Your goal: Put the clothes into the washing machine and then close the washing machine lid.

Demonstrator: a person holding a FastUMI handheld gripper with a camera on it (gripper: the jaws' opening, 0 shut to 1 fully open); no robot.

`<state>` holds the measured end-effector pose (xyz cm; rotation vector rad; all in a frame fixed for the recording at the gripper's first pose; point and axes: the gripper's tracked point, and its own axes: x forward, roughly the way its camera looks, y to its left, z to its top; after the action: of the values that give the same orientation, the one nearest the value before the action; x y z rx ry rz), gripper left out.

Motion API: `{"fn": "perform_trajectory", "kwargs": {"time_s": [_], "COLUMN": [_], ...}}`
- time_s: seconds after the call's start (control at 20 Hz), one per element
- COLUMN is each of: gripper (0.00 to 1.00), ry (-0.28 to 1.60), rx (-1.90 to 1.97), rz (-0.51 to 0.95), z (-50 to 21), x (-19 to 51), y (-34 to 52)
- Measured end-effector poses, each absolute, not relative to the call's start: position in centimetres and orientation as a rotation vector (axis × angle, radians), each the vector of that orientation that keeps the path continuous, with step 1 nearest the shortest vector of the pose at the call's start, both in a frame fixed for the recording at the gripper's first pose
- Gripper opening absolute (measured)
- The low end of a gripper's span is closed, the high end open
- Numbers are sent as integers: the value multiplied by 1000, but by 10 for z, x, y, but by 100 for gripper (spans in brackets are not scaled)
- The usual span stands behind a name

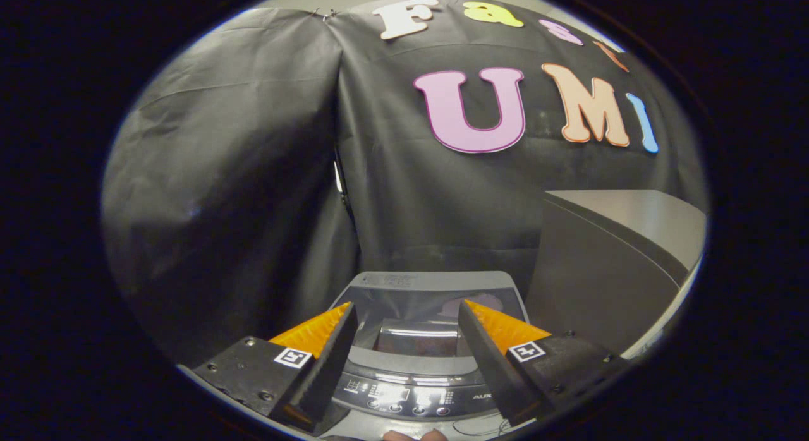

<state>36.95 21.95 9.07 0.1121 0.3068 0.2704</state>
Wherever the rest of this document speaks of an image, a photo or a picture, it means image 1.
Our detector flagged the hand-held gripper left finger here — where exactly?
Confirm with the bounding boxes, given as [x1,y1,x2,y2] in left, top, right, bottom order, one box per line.
[193,302,358,432]

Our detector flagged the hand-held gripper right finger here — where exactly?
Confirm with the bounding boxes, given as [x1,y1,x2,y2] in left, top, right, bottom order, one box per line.
[458,299,633,427]

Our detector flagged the grey washing machine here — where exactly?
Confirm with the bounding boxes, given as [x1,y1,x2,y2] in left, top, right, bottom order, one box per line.
[316,270,538,441]

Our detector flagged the beige cabinet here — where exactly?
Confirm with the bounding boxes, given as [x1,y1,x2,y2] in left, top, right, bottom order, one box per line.
[525,190,707,359]

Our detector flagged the floor cables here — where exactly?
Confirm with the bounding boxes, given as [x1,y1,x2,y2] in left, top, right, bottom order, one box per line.
[452,416,509,437]

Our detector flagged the black backdrop cloth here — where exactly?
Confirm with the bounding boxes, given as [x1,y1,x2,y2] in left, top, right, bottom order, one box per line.
[101,0,707,366]

